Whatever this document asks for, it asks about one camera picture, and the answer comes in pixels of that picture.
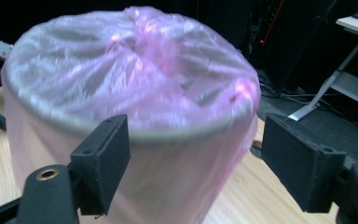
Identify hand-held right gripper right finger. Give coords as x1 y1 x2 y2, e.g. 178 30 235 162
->
260 112 348 215

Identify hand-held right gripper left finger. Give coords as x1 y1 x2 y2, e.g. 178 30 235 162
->
69 114 131 217

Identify green plastic bucket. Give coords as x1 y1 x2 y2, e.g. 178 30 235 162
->
1 12 260 224

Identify pink plastic bag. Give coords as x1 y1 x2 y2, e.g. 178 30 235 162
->
0 5 262 224

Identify black equipment cabinet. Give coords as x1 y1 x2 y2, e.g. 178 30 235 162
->
246 0 338 92

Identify bundle of floor cables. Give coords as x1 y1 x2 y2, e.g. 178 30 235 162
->
259 80 324 108

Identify white desk frame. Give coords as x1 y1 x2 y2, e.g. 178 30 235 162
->
287 12 358 122

